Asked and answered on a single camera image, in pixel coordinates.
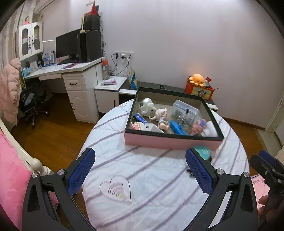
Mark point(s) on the black computer monitor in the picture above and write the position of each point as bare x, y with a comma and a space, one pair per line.
66, 45

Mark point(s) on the blue stapler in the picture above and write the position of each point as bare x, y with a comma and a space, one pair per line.
177, 129

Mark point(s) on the white striped table cloth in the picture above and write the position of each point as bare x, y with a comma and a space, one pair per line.
136, 188

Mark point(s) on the pink down jacket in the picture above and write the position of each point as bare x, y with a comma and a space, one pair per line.
10, 90

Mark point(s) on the pink pig doll figurine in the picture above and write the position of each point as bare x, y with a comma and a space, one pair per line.
161, 117

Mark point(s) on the teal oval mirror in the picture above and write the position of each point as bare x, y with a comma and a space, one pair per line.
203, 151

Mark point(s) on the white low side cabinet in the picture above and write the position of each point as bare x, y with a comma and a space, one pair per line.
106, 93

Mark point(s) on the white power adapter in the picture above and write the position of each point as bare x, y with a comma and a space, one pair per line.
209, 130

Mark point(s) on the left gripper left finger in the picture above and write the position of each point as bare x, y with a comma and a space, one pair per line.
38, 212

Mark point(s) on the white astronaut figurine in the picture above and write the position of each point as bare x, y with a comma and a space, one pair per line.
147, 108

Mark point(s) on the clear glass perfume bottle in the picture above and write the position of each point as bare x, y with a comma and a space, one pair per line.
185, 120

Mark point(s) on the orange lid water bottle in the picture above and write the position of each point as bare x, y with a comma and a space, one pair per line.
106, 69

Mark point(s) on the blue snack bag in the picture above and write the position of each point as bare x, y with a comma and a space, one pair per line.
132, 79

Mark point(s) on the beige window curtain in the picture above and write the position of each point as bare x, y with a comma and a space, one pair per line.
8, 38

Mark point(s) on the pink block figure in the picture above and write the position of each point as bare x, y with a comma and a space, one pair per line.
136, 126

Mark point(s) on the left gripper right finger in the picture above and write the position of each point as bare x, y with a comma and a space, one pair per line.
241, 211

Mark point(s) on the orange octopus plush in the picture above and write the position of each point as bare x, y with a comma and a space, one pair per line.
197, 80

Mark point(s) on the pink bed blanket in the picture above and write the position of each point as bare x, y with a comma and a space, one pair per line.
15, 176

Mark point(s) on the black computer tower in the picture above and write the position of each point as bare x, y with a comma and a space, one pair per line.
89, 46

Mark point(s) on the black office chair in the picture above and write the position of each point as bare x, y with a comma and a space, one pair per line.
33, 102

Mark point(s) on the black white TV cabinet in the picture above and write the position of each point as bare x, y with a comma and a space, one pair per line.
125, 93

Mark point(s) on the red toy crate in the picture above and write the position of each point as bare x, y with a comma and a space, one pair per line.
204, 92

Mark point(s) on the white glass door cabinet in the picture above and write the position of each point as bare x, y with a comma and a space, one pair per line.
30, 40

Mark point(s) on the white computer desk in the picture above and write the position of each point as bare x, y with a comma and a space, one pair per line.
80, 79

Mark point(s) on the black speaker box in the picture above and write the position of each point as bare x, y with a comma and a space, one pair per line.
92, 22

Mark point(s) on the blue toothpaste tube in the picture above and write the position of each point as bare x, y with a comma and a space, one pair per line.
139, 118

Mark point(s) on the pink storage tray box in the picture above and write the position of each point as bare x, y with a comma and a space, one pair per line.
170, 140

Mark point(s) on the pink pixel block toy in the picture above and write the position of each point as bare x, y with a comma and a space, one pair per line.
198, 127

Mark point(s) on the red paper bag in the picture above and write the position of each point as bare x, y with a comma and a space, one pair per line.
94, 9

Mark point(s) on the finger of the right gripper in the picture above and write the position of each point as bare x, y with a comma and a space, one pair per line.
260, 165
275, 163

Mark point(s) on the wall power strip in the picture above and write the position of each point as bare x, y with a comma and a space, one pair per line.
127, 55

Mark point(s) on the white square box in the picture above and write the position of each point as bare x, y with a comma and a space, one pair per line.
151, 127

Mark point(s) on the clear plastic swab box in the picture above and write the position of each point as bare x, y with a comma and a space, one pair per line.
180, 107

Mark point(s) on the white air conditioner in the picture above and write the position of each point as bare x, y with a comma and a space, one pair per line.
41, 5

